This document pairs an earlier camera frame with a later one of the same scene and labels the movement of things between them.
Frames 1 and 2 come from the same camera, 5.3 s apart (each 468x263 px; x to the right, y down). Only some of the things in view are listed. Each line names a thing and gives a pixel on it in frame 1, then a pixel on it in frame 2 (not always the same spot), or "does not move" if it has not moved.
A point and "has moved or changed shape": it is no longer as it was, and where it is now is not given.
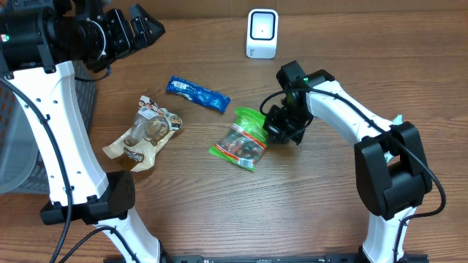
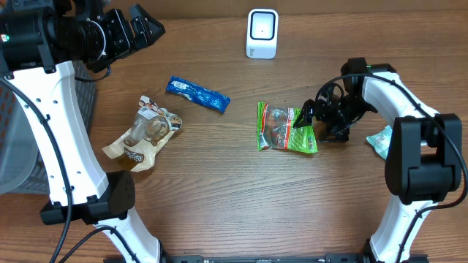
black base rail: x=278 y=258 does not move
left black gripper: x=127 y=41 does not move
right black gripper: x=281 y=134 -> x=342 y=130
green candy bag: x=246 y=141 has moved or changed shape
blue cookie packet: x=197 y=94 does not move
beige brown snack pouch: x=149 y=128 does not move
